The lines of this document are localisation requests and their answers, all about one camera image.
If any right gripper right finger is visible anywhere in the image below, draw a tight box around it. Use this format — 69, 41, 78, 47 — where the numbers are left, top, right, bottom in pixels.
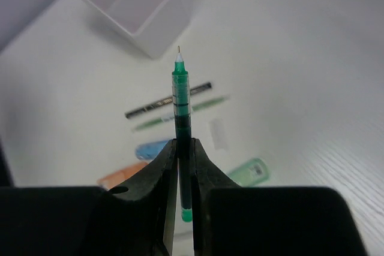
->
190, 138, 367, 255

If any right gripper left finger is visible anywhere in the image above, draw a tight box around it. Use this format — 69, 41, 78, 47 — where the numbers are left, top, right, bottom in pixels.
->
1, 141, 177, 255

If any green ink pen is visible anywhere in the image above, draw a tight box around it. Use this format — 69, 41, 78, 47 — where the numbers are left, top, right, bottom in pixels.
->
172, 51, 193, 222

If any orange correction tape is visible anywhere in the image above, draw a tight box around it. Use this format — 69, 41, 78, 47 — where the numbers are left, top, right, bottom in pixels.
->
97, 162, 148, 190

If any green correction tape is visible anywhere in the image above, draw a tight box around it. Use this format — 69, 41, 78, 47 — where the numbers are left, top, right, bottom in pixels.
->
227, 158, 269, 187

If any blue correction tape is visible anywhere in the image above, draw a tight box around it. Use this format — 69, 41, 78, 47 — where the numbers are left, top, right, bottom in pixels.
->
135, 140, 169, 161

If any light green pen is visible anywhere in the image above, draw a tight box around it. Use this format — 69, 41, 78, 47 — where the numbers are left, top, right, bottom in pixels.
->
132, 95, 230, 132

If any black pen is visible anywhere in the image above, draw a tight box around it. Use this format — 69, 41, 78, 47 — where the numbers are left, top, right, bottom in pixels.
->
125, 82, 212, 119

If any white divided container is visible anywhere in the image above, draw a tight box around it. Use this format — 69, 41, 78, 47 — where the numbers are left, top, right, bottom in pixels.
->
83, 0, 199, 59

